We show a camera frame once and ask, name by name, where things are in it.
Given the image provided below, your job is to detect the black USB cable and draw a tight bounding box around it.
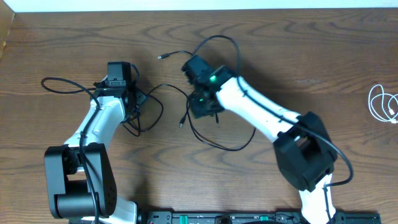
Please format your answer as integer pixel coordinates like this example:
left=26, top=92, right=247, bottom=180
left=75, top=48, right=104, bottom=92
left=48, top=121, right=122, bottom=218
left=119, top=83, right=190, bottom=138
left=157, top=50, right=257, bottom=152

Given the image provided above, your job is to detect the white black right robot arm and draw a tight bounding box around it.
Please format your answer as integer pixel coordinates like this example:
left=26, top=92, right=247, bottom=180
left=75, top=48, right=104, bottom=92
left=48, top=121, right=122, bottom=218
left=182, top=55, right=337, bottom=223

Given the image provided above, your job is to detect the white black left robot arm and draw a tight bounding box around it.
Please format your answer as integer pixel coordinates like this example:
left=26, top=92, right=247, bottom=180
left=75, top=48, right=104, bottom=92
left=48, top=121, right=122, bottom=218
left=44, top=62, right=146, bottom=223

